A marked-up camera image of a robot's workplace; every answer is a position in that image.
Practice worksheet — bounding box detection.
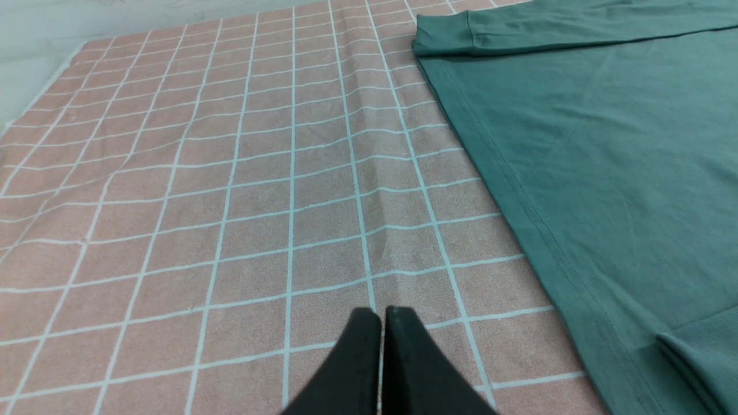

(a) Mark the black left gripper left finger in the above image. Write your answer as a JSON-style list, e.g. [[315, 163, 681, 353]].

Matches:
[[282, 308, 382, 414]]

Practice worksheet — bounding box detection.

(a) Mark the green long-sleeved shirt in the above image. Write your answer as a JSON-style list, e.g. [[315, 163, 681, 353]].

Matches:
[[413, 1, 737, 414]]

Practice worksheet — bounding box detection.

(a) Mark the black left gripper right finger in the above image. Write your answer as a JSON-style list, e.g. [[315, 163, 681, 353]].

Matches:
[[382, 305, 496, 414]]

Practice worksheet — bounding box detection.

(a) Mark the pink grid tablecloth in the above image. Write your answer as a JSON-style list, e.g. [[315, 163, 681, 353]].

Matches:
[[1, 1, 604, 414]]

